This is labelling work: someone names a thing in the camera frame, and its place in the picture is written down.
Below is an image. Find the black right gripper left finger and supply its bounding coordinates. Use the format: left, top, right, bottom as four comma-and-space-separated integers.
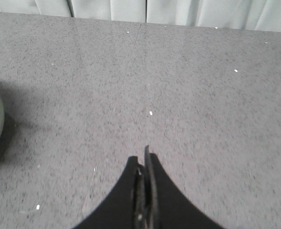
75, 156, 141, 229

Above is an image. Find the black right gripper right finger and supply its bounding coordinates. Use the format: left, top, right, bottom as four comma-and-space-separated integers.
145, 146, 223, 229

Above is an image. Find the white pleated curtain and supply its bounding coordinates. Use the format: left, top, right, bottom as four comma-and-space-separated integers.
0, 0, 281, 32

